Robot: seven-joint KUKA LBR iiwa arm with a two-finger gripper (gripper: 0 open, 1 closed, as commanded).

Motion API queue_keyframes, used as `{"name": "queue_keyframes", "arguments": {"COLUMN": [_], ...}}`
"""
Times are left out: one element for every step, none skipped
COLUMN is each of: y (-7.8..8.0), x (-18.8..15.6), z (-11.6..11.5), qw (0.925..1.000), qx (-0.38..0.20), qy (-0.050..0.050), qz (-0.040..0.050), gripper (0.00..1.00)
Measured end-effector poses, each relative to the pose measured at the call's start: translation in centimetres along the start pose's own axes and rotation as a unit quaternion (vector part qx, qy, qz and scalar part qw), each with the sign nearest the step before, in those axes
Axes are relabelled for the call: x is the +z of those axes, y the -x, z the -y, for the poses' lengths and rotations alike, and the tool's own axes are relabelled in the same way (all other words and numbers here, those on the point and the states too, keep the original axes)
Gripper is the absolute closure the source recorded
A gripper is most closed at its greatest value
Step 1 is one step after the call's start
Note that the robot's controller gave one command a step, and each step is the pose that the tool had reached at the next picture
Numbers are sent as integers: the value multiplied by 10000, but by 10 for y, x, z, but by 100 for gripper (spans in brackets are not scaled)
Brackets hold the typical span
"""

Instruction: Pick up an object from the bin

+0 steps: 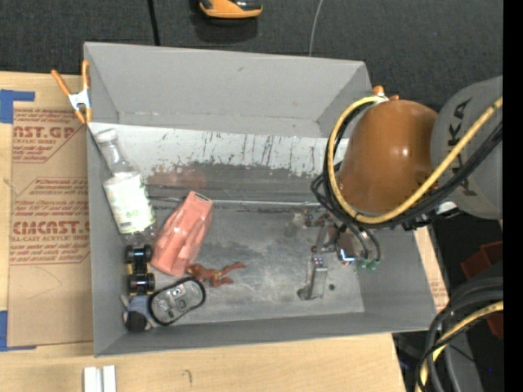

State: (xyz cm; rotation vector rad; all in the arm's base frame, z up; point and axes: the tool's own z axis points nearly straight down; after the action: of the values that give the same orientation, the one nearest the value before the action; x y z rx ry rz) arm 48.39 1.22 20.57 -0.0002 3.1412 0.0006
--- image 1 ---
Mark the grey and black computer mouse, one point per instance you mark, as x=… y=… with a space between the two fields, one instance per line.
x=176 y=300

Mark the pink ceramic cup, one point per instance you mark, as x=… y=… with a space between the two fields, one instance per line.
x=181 y=239

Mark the red-brown toy figure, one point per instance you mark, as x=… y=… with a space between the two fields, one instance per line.
x=212 y=274

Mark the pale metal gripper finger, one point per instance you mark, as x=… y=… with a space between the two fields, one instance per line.
x=295 y=224
x=318 y=276

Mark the clear plastic bottle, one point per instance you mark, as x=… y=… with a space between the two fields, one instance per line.
x=127 y=198

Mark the grey and black plush toy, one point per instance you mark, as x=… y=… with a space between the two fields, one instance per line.
x=135 y=319

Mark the black-wheeled toy car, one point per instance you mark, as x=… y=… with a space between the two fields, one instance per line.
x=139 y=278

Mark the brown cardboard board, red print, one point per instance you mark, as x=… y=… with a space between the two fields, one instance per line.
x=45 y=202

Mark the grey metal bin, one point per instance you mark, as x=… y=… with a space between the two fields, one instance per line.
x=253 y=255

